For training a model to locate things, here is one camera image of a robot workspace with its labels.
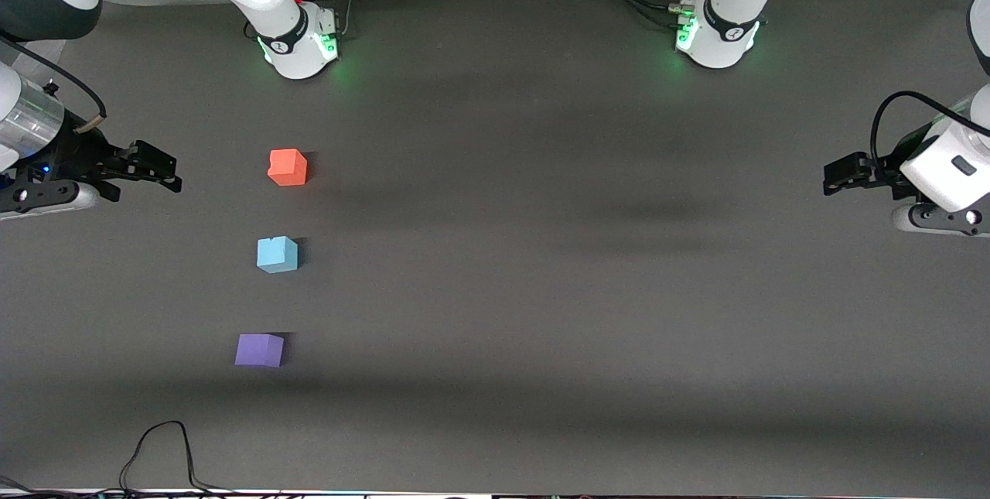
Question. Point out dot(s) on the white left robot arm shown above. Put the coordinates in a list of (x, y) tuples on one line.
[(727, 27)]

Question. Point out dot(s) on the dark grey table mat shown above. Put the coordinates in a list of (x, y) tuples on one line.
[(541, 329)]

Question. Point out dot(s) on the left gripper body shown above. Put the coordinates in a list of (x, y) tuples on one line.
[(886, 173)]

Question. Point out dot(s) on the orange foam block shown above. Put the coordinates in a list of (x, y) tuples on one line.
[(287, 168)]

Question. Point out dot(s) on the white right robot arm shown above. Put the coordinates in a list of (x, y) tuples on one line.
[(278, 27)]

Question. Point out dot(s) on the light blue foam block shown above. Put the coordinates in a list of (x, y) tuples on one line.
[(277, 255)]

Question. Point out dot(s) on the purple foam block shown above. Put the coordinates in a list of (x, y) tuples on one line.
[(259, 350)]

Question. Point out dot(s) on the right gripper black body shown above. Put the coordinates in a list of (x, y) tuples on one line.
[(79, 152)]

